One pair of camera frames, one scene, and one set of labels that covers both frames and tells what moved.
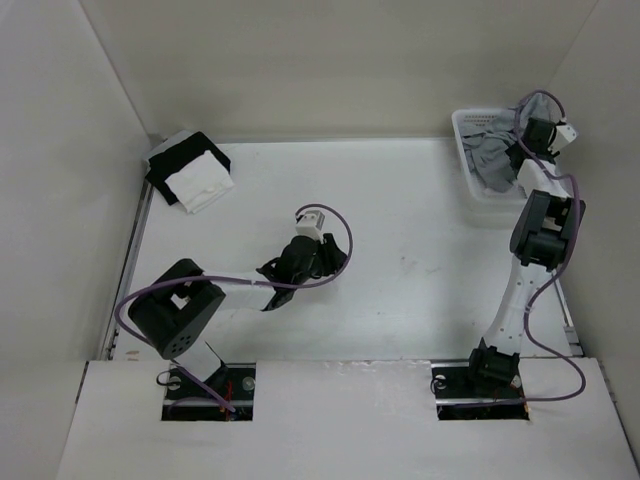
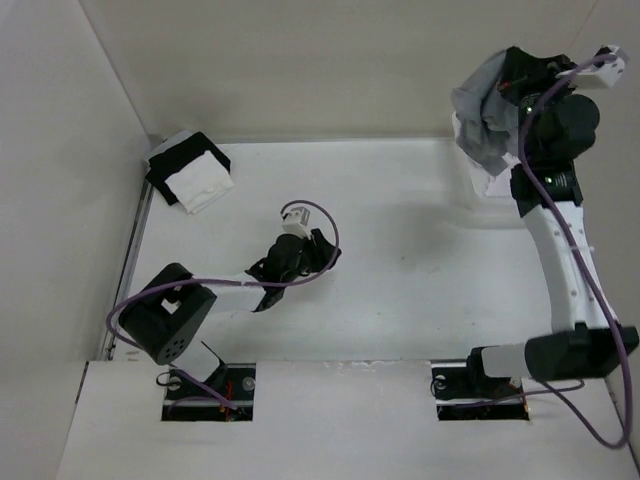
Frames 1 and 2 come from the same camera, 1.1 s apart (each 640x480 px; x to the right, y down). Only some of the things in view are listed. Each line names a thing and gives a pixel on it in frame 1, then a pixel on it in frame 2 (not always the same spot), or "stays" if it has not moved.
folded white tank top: [202, 185] stays
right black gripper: [552, 154] to [524, 71]
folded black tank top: [178, 160] stays
